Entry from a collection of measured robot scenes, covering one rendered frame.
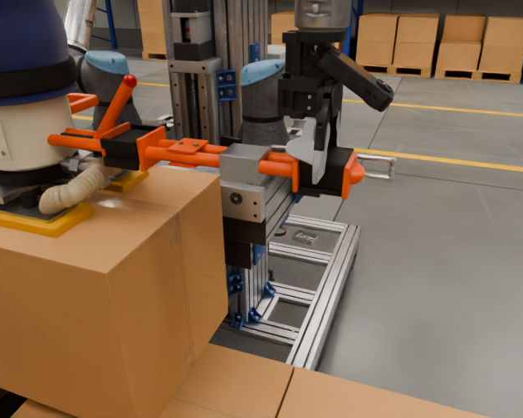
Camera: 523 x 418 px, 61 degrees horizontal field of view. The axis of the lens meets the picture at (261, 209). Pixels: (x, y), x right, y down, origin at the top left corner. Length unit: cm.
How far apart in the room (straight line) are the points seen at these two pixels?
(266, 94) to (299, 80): 53
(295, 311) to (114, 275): 128
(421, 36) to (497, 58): 116
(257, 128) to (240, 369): 64
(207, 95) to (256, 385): 82
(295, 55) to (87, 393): 72
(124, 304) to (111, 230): 14
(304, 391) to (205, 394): 25
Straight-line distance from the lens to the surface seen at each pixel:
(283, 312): 193
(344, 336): 215
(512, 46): 784
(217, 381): 123
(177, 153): 76
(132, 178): 99
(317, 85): 64
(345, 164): 66
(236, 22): 137
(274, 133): 121
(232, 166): 72
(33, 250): 83
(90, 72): 144
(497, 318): 247
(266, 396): 120
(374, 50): 786
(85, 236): 83
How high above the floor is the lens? 147
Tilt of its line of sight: 28 degrees down
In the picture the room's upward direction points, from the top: straight up
